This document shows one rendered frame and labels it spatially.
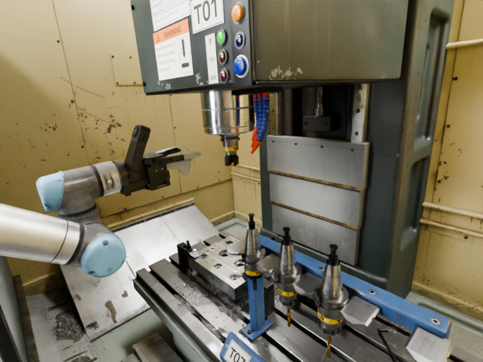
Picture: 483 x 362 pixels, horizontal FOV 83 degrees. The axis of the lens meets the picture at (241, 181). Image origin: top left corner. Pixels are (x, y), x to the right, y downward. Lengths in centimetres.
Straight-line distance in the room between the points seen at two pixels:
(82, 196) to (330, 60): 60
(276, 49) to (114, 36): 138
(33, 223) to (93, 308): 108
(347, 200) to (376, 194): 11
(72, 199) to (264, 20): 50
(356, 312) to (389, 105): 72
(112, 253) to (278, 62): 45
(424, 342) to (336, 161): 73
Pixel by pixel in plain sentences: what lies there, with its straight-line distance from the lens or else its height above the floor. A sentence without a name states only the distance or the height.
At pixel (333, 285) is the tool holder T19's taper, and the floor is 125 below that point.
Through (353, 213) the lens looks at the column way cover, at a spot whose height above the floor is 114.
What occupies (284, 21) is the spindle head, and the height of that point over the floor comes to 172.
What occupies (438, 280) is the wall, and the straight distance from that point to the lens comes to 165.
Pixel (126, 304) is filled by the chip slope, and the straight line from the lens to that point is 158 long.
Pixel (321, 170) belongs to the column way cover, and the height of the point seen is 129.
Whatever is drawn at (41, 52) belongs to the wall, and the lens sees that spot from 171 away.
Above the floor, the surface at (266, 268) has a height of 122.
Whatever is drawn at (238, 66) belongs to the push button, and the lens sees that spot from 50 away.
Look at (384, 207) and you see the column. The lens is 116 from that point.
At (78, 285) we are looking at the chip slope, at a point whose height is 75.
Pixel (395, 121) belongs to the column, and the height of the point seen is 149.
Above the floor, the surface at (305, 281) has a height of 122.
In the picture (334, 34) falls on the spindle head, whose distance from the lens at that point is 69.
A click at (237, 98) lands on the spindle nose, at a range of 79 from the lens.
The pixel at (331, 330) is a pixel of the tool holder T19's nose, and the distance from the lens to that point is 65.
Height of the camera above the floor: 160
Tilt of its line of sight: 17 degrees down
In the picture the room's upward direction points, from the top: 3 degrees counter-clockwise
